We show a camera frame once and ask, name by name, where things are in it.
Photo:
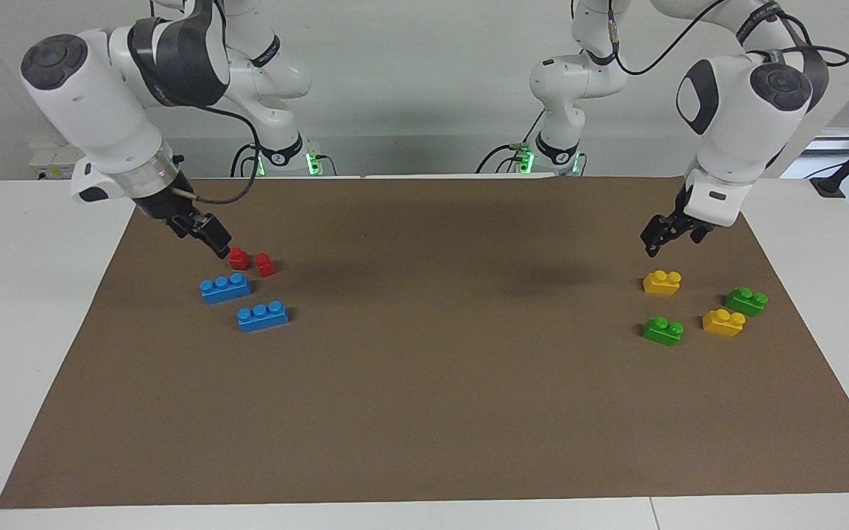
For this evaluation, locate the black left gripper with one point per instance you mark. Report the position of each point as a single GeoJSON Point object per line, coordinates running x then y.
{"type": "Point", "coordinates": [678, 224]}

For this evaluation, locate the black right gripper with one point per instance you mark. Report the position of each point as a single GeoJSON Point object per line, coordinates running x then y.
{"type": "Point", "coordinates": [174, 210]}

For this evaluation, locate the green two-stud toy block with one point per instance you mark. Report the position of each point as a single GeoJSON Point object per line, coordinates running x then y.
{"type": "Point", "coordinates": [745, 303]}
{"type": "Point", "coordinates": [662, 333]}

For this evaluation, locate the blue three-stud toy block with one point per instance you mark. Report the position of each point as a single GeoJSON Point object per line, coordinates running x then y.
{"type": "Point", "coordinates": [225, 290]}
{"type": "Point", "coordinates": [263, 319]}

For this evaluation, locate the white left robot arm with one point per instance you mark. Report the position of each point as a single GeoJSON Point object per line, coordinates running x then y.
{"type": "Point", "coordinates": [741, 125]}

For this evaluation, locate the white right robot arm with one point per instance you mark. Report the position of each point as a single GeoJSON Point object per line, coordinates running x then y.
{"type": "Point", "coordinates": [93, 110]}

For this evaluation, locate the red single-stud toy block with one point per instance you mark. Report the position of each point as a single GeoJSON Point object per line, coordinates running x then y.
{"type": "Point", "coordinates": [238, 259]}
{"type": "Point", "coordinates": [266, 266]}

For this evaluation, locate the yellow two-stud toy block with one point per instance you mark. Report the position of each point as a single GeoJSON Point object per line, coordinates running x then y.
{"type": "Point", "coordinates": [661, 284]}
{"type": "Point", "coordinates": [722, 324]}

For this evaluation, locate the brown table mat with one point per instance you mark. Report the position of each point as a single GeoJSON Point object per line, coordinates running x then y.
{"type": "Point", "coordinates": [424, 412]}

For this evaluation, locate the white wall socket box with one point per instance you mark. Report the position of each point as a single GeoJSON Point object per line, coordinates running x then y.
{"type": "Point", "coordinates": [52, 162]}

